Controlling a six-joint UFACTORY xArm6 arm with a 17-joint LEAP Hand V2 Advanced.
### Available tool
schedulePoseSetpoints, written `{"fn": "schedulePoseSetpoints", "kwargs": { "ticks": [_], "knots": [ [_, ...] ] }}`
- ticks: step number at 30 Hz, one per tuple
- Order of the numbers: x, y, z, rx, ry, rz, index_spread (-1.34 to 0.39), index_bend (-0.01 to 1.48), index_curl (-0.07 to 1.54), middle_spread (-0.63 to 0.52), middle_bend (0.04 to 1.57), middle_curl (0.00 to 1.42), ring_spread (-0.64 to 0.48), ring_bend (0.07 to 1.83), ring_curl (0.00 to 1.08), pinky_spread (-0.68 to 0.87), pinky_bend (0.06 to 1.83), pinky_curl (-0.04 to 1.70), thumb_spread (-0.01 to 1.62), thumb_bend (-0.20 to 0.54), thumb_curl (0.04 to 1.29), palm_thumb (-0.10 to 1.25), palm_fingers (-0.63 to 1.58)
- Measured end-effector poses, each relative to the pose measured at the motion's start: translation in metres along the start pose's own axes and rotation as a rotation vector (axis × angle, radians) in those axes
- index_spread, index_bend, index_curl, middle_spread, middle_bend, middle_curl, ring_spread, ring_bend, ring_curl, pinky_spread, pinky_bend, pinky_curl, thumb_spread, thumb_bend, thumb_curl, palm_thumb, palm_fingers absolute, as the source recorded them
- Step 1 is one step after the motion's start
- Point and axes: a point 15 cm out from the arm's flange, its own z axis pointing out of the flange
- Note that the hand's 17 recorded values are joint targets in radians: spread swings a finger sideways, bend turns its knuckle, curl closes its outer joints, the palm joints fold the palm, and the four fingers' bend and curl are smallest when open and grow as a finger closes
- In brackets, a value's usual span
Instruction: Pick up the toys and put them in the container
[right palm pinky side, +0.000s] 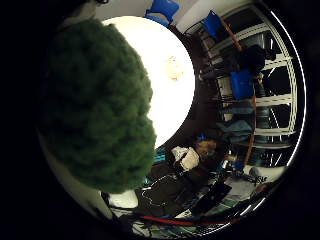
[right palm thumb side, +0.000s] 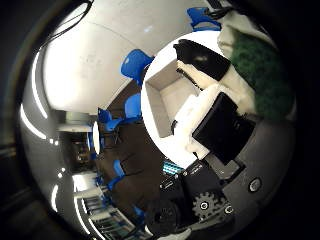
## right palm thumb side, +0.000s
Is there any small white round table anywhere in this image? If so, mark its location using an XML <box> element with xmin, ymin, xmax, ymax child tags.
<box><xmin>92</xmin><ymin>120</ymin><xmax>102</xmax><ymax>155</ymax></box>

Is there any cyan striped object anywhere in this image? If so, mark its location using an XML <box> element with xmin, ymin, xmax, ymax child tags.
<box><xmin>162</xmin><ymin>160</ymin><xmax>185</xmax><ymax>177</ymax></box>

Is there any grey plastic container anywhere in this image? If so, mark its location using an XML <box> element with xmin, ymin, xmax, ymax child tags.
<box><xmin>144</xmin><ymin>59</ymin><xmax>202</xmax><ymax>140</ymax></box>

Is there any green and yellow broccoli toy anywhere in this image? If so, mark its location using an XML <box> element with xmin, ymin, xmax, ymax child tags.
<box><xmin>229</xmin><ymin>32</ymin><xmax>297</xmax><ymax>122</ymax></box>

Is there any black cable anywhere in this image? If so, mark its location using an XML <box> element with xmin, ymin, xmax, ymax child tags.
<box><xmin>44</xmin><ymin>0</ymin><xmax>95</xmax><ymax>46</ymax></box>

